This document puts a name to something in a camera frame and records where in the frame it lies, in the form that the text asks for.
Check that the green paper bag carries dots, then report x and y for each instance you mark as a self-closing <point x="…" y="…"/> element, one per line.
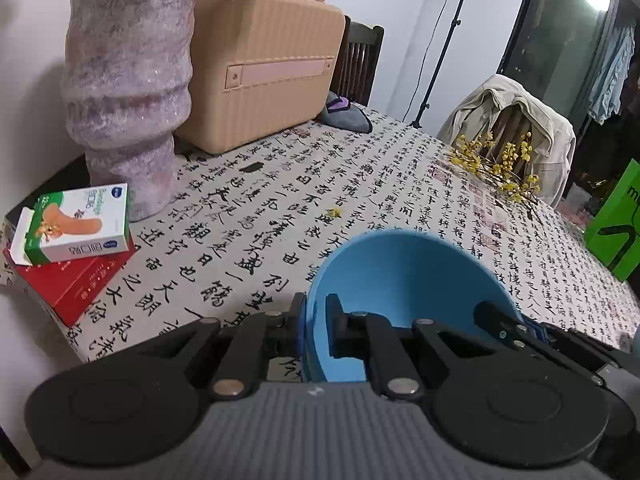
<point x="612" y="210"/>

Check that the red box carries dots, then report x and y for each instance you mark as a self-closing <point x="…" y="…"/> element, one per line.
<point x="65" y="285"/>

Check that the beige jacket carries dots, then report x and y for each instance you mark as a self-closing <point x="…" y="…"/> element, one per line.
<point x="550" y="145"/>

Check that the studio floor lamp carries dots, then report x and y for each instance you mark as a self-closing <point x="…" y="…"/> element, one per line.
<point x="453" y="22"/>

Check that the dark wooden chair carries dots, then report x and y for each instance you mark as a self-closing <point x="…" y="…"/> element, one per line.
<point x="505" y="125"/>
<point x="357" y="65"/>

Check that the dark sliding glass door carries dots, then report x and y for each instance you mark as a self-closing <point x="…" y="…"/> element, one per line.
<point x="550" y="35"/>

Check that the blue bowl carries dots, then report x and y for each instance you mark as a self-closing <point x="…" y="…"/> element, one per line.
<point x="410" y="270"/>

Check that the hanging blue shirt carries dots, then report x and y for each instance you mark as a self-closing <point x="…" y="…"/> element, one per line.
<point x="610" y="75"/>

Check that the grey purple cloth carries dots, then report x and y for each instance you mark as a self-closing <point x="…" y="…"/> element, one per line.
<point x="345" y="115"/>

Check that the pink suitcase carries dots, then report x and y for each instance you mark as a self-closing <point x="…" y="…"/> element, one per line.
<point x="260" y="85"/>

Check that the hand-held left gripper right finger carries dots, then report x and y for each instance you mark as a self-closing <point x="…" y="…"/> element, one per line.
<point x="336" y="327"/>

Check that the pink textured vase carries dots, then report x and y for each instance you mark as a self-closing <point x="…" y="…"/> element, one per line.
<point x="130" y="85"/>

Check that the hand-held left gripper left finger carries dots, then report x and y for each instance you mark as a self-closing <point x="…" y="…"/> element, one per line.
<point x="299" y="330"/>

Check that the calligraphy printed tablecloth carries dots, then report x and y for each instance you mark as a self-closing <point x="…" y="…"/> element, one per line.
<point x="300" y="185"/>

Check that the yellow flower branch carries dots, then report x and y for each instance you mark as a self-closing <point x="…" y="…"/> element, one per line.
<point x="500" y="170"/>

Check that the green white box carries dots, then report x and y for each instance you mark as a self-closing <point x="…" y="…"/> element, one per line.
<point x="75" y="225"/>

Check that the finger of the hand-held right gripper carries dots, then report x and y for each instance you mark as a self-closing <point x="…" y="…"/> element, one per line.
<point x="495" y="317"/>
<point x="536" y="329"/>

